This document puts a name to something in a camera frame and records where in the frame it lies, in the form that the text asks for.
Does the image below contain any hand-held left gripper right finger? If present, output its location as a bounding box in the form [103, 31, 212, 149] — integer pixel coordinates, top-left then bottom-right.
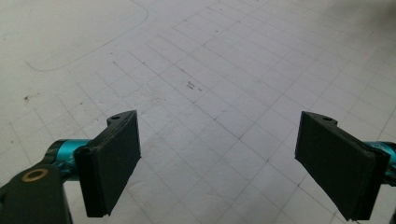
[294, 110, 391, 221]

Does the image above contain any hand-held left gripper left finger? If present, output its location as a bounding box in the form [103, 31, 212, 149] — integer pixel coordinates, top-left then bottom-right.
[74, 109, 142, 218]

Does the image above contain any white grid mat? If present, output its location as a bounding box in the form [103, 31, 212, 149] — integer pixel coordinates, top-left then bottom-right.
[0, 0, 396, 224]

